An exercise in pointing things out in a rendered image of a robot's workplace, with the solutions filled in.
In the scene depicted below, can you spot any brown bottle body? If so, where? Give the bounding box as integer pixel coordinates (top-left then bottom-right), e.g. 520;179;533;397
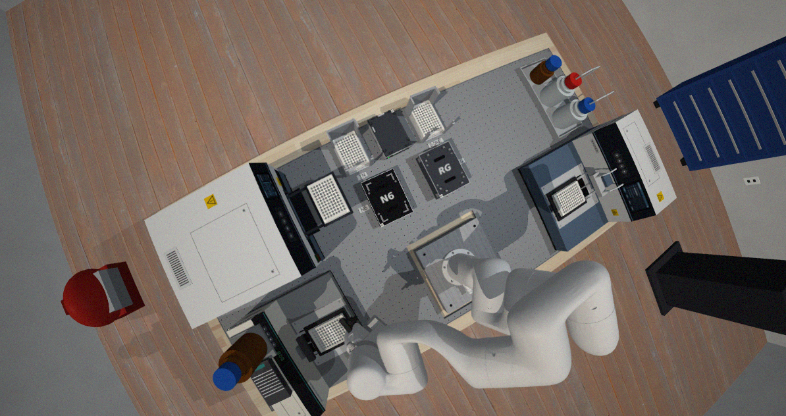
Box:
530;61;554;85

